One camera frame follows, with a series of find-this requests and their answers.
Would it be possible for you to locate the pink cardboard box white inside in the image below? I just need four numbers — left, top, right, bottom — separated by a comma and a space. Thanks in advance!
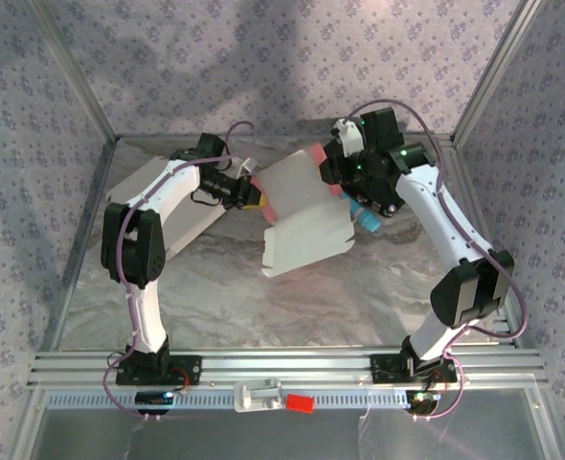
259, 143, 356, 280

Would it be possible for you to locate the cyan cylindrical tube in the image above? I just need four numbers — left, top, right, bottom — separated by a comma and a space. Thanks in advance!
348, 196, 380, 235

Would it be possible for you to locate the small red block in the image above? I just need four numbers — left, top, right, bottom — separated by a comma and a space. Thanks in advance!
285, 393, 317, 414

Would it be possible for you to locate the black electronics module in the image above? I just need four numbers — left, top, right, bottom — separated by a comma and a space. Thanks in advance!
135, 389, 175, 416
404, 389, 442, 416

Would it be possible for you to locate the grey metal panel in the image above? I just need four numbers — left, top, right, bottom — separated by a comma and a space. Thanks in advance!
23, 388, 559, 460

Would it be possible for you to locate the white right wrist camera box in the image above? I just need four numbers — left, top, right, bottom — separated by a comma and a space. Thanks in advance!
330, 118, 364, 157

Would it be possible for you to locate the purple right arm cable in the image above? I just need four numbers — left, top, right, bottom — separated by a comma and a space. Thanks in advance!
347, 99, 528, 423

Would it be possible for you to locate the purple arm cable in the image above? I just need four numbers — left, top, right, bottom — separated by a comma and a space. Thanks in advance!
347, 99, 528, 423
102, 120, 258, 424

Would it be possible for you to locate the aluminium side rail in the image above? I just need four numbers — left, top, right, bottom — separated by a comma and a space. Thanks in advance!
438, 135, 523, 349
35, 136, 121, 354

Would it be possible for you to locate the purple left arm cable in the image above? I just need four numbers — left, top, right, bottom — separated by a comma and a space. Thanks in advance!
102, 120, 258, 424

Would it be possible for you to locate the aluminium frame post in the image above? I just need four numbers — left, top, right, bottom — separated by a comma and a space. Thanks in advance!
452, 0, 545, 143
26, 0, 120, 143

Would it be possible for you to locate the long aluminium mounting rail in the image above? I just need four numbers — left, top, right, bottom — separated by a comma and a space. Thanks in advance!
27, 348, 551, 388

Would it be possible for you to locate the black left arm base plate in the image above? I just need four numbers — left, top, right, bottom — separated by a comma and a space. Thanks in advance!
114, 354, 203, 387

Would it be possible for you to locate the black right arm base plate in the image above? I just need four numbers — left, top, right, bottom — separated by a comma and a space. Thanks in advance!
370, 353, 458, 385

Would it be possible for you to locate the white plastic bracket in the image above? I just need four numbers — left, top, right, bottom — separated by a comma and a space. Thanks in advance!
233, 378, 284, 414

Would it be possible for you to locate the grey slotted cable duct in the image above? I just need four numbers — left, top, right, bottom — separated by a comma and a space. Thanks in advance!
46, 388, 411, 411

